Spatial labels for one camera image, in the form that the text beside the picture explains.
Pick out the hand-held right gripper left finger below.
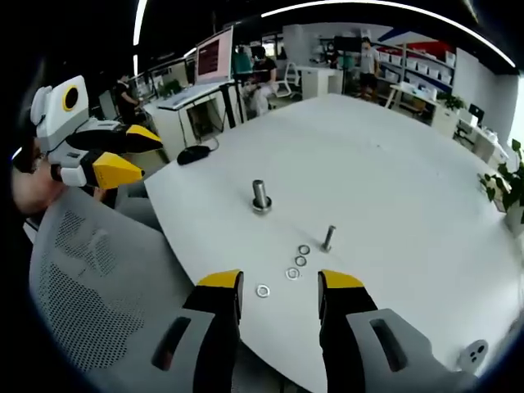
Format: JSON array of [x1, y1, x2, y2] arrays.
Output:
[[88, 269, 246, 393]]

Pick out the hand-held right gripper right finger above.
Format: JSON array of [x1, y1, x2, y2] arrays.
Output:
[[317, 269, 480, 393]]

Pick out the thin threaded steel stud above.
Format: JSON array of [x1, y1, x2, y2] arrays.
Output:
[[321, 224, 337, 253]]

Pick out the thick threaded steel stud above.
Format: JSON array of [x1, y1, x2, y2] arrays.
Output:
[[250, 178, 273, 215]]

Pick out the person's head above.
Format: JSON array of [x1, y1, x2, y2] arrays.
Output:
[[11, 137, 48, 175]]

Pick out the black computer mouse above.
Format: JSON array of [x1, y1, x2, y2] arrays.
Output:
[[176, 145, 212, 166]]

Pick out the small potted green plant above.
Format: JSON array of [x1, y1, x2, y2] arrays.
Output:
[[436, 92, 468, 111], [159, 79, 183, 99]]

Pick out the white console desk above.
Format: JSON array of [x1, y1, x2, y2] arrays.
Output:
[[142, 80, 249, 161]]

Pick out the large white-framed screen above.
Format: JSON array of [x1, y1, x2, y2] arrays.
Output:
[[195, 26, 234, 85]]

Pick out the ceiling light strip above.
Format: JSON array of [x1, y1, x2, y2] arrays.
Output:
[[133, 0, 148, 48], [261, 2, 515, 66]]

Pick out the grey mesh office chair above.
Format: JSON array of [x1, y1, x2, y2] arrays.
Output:
[[28, 186, 197, 393]]

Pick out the white handheld controller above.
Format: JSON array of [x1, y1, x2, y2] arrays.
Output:
[[458, 338, 489, 372]]

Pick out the white office chair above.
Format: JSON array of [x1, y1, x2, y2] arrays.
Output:
[[273, 61, 304, 99]]

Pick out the white counter cabinet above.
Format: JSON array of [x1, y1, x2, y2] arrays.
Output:
[[296, 65, 345, 99]]

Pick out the large potted green plant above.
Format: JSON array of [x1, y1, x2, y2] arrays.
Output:
[[478, 138, 524, 237]]

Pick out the black television screen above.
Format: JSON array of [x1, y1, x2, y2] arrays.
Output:
[[333, 35, 364, 52]]

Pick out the low white cabinet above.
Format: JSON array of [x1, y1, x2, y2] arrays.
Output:
[[431, 100, 508, 165]]

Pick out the metal shelf rack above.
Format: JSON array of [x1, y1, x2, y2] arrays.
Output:
[[378, 40, 458, 95]]

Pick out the rows of white storage bins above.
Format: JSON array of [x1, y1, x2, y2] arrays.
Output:
[[378, 48, 455, 83]]

